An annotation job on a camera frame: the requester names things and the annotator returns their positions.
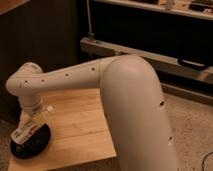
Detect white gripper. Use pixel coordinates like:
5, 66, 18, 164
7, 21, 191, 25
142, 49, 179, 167
20, 96, 43, 115

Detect clear plastic bottle white label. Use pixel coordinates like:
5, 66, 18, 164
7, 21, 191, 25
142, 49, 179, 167
11, 106, 54, 145

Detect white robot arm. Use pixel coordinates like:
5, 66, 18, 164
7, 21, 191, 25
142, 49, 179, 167
6, 55, 180, 171

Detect black ceramic bowl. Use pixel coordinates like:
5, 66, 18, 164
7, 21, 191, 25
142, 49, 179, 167
10, 124, 51, 159

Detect wooden table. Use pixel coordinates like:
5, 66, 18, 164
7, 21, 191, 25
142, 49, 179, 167
8, 89, 116, 171

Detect thin metal pole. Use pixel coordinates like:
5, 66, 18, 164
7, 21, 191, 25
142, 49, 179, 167
86, 0, 94, 41

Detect wooden shelf with items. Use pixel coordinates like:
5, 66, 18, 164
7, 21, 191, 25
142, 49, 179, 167
93, 0, 213, 21

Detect grey metal rail beam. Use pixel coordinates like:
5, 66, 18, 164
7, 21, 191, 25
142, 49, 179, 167
80, 37, 213, 85

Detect black handle on rail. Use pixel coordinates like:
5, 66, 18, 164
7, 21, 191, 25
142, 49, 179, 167
177, 59, 209, 71

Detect black cable on floor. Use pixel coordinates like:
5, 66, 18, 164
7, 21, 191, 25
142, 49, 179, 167
199, 151, 213, 171

